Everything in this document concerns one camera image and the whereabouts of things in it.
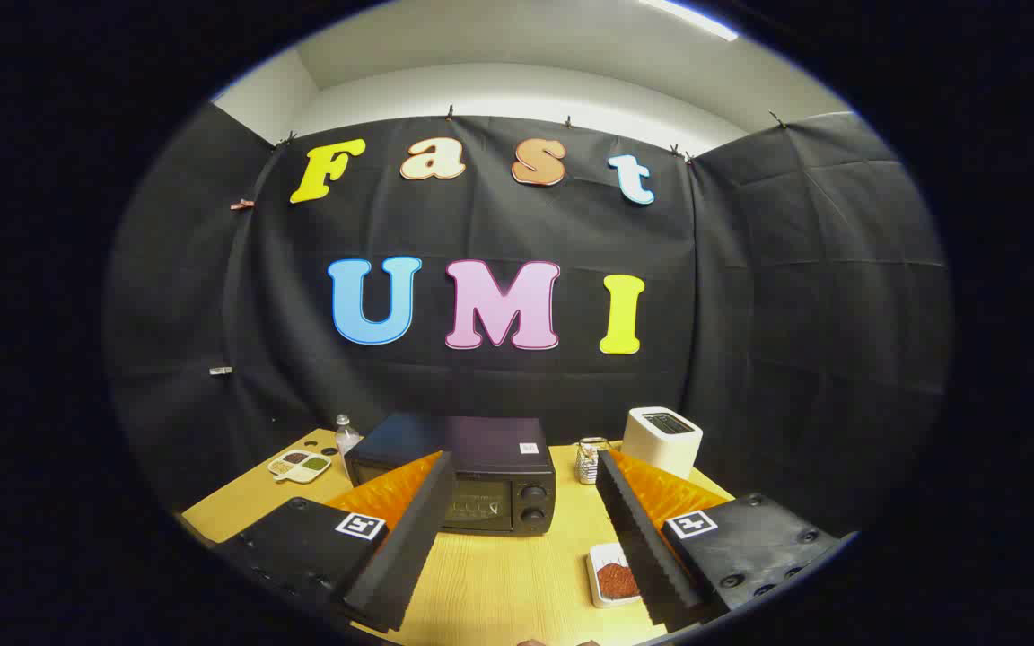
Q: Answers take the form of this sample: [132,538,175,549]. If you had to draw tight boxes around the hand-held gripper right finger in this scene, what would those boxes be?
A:
[595,449,841,631]

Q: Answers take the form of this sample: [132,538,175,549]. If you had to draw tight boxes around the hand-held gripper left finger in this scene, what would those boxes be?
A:
[212,450,457,634]

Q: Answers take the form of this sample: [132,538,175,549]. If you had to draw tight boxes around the red-brown meat slice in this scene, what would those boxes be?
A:
[596,561,642,602]

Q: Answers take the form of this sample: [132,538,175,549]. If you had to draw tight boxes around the black toaster oven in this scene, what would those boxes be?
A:
[344,412,557,537]

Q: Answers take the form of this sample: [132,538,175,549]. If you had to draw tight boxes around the white bread toaster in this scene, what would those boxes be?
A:
[621,406,704,481]

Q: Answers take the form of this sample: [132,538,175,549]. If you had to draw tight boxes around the white rectangular plate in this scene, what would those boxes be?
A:
[587,542,644,609]

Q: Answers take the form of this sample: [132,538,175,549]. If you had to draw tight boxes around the clear plastic bottle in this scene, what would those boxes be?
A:
[335,414,363,481]

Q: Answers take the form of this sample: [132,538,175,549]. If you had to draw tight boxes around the white divided dish with beans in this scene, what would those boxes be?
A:
[267,449,333,485]

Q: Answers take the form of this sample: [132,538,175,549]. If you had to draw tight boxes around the metal wire holder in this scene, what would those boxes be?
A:
[575,437,612,485]

